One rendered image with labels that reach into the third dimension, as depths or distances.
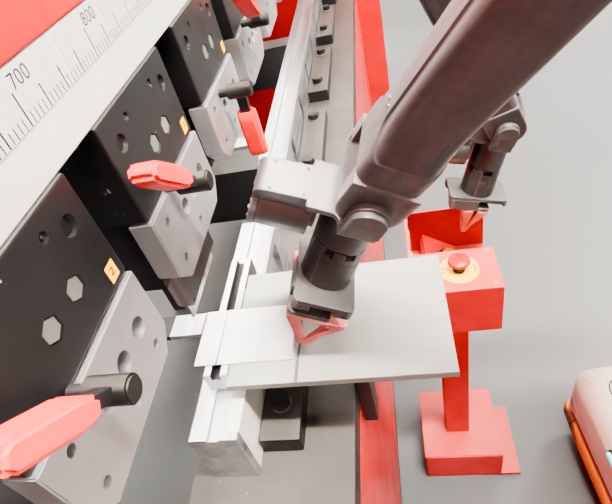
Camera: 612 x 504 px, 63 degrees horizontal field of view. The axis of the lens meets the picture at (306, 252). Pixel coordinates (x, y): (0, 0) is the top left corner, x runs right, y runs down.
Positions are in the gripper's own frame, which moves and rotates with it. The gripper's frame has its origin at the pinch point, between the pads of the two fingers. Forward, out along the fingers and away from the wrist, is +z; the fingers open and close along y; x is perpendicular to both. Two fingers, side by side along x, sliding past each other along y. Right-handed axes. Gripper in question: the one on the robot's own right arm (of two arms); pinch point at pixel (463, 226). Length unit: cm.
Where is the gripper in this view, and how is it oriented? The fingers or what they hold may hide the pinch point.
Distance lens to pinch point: 101.6
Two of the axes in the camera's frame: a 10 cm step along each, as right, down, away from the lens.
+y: -10.0, -0.8, 0.2
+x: -0.7, 6.8, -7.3
